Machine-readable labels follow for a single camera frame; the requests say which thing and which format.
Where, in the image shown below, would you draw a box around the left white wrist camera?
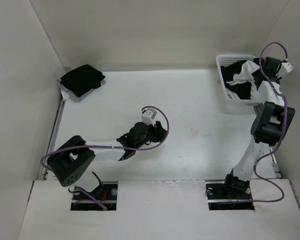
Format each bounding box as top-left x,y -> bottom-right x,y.
141,108 -> 157,126

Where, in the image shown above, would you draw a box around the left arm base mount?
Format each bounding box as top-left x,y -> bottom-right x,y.
68,182 -> 118,211

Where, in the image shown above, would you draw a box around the folded black tank top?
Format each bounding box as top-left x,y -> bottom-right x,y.
60,64 -> 106,98

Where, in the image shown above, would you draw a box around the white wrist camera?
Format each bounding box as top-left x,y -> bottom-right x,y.
276,60 -> 293,79
141,108 -> 157,126

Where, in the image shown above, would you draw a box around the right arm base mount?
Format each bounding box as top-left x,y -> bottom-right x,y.
205,181 -> 255,211

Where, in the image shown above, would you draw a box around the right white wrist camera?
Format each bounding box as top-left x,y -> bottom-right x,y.
276,60 -> 293,79

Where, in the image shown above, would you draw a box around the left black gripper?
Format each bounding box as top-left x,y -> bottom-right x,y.
135,120 -> 168,149

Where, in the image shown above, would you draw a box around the white plastic basket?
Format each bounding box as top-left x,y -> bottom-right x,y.
215,54 -> 262,107

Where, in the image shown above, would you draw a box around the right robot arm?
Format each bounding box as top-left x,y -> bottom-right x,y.
221,57 -> 296,198

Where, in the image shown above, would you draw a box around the black clothes in basket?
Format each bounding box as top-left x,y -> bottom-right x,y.
219,57 -> 262,101

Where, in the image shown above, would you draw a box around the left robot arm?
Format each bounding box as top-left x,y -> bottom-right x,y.
47,121 -> 168,200

